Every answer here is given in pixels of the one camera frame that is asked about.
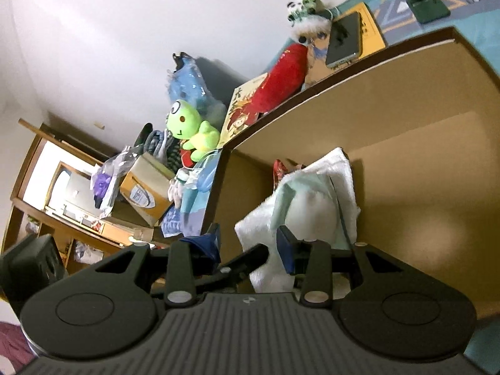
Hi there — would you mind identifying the light green cloth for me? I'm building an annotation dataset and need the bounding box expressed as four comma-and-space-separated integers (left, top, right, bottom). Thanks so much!
269, 173, 349, 250

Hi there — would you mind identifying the white towel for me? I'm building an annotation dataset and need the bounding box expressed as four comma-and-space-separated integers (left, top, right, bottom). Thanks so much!
235, 147, 360, 293

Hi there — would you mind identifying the patterned ribbon scarf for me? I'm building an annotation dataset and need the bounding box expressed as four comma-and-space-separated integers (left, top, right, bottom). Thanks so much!
273, 159, 305, 189

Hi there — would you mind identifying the yellow tissue box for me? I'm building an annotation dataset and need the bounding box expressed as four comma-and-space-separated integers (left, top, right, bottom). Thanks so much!
119, 153, 175, 227

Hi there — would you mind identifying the green frog plush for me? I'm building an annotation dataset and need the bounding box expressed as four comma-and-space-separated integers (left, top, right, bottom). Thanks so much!
166, 100, 220, 162

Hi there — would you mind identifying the red cartoon book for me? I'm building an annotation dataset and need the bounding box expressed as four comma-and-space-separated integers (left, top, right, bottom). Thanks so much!
217, 73, 268, 149

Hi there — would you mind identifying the red plush pillow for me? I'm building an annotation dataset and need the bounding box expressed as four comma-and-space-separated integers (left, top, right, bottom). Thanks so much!
249, 43, 308, 114

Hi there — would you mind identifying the brown cardboard box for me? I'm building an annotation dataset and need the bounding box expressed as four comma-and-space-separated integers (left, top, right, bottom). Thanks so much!
204, 28, 499, 319

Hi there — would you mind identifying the smartphone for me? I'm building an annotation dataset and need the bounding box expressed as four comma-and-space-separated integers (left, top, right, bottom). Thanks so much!
325, 11, 362, 69

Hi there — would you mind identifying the yellow book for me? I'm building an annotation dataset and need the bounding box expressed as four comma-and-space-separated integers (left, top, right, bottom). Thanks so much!
304, 1, 388, 89

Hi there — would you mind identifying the panda plush toy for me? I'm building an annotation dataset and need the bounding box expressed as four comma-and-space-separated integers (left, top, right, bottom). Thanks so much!
287, 0, 333, 45

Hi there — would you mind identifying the blue patterned bedsheet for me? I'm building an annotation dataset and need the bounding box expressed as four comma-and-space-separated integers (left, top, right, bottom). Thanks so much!
340, 0, 500, 72

